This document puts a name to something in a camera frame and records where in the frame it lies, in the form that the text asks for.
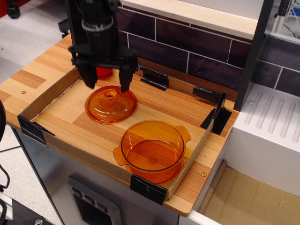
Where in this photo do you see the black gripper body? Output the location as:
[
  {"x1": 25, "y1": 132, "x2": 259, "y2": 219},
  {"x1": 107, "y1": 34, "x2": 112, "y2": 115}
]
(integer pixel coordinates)
[{"x1": 68, "y1": 18, "x2": 139, "y2": 70}]

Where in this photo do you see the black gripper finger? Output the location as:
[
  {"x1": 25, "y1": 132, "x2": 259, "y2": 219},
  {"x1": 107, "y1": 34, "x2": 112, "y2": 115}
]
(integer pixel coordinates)
[
  {"x1": 76, "y1": 60, "x2": 98, "y2": 89},
  {"x1": 119, "y1": 63, "x2": 135, "y2": 92}
]

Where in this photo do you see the orange transparent pot lid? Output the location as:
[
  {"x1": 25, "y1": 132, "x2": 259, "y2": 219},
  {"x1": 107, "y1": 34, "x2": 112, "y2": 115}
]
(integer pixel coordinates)
[{"x1": 85, "y1": 85, "x2": 138, "y2": 124}]

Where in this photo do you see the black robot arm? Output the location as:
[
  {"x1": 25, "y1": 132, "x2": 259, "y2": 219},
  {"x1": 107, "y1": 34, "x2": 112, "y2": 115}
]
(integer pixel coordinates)
[{"x1": 66, "y1": 0, "x2": 139, "y2": 92}]

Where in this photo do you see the orange transparent pot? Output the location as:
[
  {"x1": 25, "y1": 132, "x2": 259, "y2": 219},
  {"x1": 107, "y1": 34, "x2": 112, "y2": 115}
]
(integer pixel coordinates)
[{"x1": 113, "y1": 120, "x2": 191, "y2": 184}]

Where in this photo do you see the red toy strawberry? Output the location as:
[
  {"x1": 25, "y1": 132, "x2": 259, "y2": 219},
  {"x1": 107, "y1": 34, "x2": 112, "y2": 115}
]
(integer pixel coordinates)
[{"x1": 96, "y1": 67, "x2": 113, "y2": 78}]

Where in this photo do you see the light wooden shelf board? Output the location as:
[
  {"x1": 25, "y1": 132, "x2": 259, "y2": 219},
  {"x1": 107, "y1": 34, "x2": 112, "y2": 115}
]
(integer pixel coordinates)
[{"x1": 121, "y1": 0, "x2": 257, "y2": 40}]

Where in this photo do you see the black caster wheel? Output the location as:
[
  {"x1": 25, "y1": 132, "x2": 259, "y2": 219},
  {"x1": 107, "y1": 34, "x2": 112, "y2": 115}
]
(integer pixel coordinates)
[{"x1": 7, "y1": 4, "x2": 21, "y2": 19}]

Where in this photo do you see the cardboard fence with black tape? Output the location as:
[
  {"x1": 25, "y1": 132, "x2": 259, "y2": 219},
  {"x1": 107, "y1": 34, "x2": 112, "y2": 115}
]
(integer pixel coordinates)
[{"x1": 17, "y1": 48, "x2": 233, "y2": 206}]

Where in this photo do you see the white toy sink drainboard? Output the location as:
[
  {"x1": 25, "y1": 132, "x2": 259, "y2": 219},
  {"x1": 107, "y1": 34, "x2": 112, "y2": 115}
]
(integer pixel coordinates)
[{"x1": 225, "y1": 84, "x2": 300, "y2": 196}]

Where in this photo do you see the dark grey shelf post left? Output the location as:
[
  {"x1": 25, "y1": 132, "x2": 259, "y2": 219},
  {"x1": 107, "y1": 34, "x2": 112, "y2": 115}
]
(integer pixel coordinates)
[{"x1": 65, "y1": 0, "x2": 93, "y2": 55}]

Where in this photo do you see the dark grey shelf post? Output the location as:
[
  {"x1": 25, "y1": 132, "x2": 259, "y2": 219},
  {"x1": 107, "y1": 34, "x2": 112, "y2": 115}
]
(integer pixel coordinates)
[
  {"x1": 65, "y1": 0, "x2": 93, "y2": 55},
  {"x1": 234, "y1": 0, "x2": 274, "y2": 112}
]

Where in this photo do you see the dark grey shelf post right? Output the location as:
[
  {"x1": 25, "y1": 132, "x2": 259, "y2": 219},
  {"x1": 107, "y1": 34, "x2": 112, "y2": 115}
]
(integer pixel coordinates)
[{"x1": 234, "y1": 0, "x2": 274, "y2": 112}]

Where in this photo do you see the black braided cable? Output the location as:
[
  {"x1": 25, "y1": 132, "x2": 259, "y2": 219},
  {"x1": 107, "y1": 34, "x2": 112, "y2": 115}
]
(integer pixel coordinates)
[{"x1": 0, "y1": 164, "x2": 11, "y2": 225}]

